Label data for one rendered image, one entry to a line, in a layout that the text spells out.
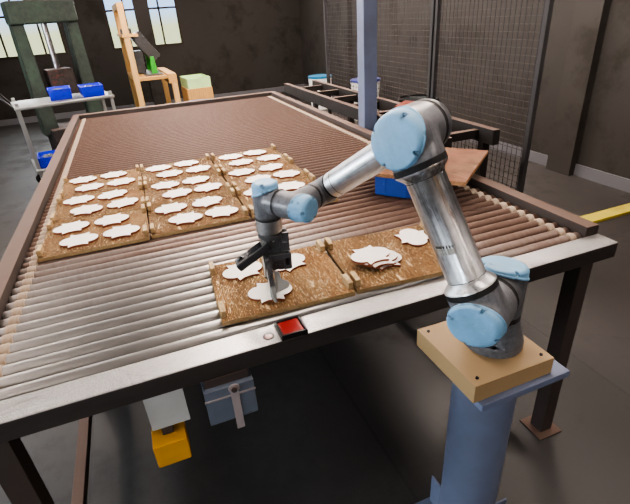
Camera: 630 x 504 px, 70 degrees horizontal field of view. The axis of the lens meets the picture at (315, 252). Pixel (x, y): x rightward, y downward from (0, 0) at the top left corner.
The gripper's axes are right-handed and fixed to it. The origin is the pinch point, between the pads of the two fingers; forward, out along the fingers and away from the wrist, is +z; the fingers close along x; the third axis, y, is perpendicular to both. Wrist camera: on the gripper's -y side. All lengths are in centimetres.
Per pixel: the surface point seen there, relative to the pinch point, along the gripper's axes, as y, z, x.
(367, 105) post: 101, -16, 189
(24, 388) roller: -65, 3, -19
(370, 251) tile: 36.2, -2.7, 8.7
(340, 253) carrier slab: 28.0, 0.7, 17.0
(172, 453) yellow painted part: -34, 28, -27
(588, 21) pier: 352, -53, 278
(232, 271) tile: -10.1, -0.1, 16.1
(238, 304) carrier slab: -10.2, 0.7, -3.1
